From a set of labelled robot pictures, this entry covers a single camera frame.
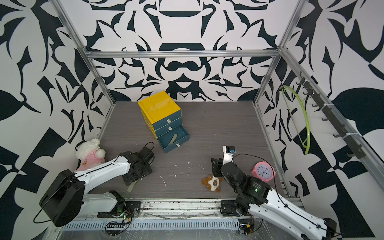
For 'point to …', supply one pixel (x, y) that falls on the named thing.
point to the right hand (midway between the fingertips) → (212, 158)
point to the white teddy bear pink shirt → (90, 154)
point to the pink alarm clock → (264, 171)
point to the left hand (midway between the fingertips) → (142, 172)
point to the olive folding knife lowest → (131, 185)
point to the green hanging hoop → (308, 139)
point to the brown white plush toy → (212, 183)
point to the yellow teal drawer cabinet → (163, 116)
